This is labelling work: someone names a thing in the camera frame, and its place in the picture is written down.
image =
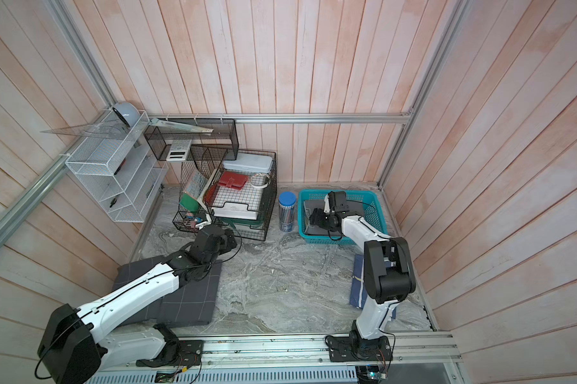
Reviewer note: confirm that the small round grey clock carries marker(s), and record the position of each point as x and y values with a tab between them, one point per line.
127	113

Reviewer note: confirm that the teal plastic basket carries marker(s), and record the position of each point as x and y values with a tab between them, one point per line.
363	202

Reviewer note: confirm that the white plastic box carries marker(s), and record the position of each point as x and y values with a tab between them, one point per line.
249	163

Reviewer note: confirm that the white wire wall shelf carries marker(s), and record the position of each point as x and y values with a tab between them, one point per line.
121	174

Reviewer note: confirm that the clear triangle ruler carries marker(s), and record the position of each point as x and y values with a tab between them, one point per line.
82	129

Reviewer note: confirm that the white calculator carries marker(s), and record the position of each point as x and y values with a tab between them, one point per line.
178	150

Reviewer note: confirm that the red wallet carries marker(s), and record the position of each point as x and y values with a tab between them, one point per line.
232	180

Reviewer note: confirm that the blue lidded pen jar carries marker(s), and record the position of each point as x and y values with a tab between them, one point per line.
287	205

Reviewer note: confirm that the black wire desk organizer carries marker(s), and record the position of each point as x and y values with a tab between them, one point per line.
248	211

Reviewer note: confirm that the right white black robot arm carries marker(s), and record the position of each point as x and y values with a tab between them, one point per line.
387	276

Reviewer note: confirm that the aluminium front rail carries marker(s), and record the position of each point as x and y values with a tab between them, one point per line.
272	350

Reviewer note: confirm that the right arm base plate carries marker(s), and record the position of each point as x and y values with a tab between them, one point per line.
352	348

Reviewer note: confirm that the navy blue folded pillowcase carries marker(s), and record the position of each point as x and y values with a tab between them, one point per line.
358	293

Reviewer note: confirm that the green book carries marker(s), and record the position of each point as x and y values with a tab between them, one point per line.
188	203

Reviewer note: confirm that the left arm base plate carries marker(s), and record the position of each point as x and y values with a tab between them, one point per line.
190	353

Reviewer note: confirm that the dark grey checked pillowcase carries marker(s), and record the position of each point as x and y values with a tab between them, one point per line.
193	304

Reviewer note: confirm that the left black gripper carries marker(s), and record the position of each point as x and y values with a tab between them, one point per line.
228	242

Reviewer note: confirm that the plain grey pillowcase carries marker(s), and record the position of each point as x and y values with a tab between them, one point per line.
315	219

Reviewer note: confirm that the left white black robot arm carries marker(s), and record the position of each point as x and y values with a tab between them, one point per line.
78	341

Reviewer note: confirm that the clear set square ruler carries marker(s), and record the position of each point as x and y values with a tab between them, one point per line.
180	127

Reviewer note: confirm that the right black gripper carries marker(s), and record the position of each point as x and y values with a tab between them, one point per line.
316	218

